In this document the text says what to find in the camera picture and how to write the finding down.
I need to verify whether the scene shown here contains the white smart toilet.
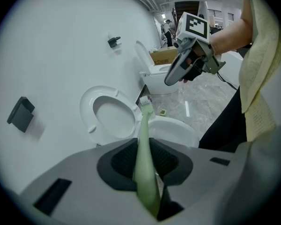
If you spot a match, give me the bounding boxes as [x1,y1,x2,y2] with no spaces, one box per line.
[134,40,180,95]

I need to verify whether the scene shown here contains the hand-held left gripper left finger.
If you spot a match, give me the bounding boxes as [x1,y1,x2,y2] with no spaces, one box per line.
[21,138,153,225]

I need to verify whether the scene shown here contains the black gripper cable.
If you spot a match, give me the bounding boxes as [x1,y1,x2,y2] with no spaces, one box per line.
[216,71,238,90]

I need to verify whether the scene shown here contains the person's cream knitted top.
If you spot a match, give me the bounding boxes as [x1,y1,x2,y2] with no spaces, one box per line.
[238,0,281,143]

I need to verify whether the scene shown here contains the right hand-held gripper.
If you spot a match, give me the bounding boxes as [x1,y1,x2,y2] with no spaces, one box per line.
[164,12,227,86]

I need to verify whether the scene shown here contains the person's right forearm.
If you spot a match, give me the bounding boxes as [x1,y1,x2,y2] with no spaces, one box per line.
[210,0,253,56]

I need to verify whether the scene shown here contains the white elongated toilet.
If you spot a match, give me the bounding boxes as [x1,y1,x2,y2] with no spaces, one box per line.
[79,85,200,150]

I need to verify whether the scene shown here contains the person's black trousers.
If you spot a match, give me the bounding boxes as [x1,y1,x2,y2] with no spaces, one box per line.
[199,87,248,153]

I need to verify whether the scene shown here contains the person's right hand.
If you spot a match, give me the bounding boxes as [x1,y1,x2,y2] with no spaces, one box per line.
[179,43,216,83]

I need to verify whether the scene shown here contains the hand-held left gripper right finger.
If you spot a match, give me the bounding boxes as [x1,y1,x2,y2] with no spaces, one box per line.
[149,137,244,222]

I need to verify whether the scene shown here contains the brown cardboard box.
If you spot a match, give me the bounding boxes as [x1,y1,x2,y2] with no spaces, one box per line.
[149,46,178,66]

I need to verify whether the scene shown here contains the pale green toilet brush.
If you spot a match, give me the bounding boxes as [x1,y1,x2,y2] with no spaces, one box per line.
[133,96,162,220]

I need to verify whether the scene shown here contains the black wall-mounted holder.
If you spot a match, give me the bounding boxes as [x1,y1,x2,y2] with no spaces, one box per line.
[7,97,36,133]
[107,36,121,48]

